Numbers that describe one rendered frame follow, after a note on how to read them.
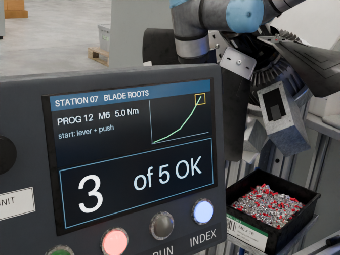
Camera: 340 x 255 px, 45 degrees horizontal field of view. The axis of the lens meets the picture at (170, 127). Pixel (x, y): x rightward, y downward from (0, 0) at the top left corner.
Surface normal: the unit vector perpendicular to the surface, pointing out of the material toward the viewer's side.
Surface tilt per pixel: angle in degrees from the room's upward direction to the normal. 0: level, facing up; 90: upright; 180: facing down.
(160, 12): 90
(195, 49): 99
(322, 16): 50
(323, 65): 18
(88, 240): 75
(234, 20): 112
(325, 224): 90
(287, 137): 121
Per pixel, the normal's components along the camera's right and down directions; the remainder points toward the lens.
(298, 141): 0.04, 0.80
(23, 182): 0.59, 0.10
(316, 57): 0.01, -0.82
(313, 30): -0.55, -0.48
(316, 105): -0.80, 0.15
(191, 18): -0.50, 0.66
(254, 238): -0.63, 0.23
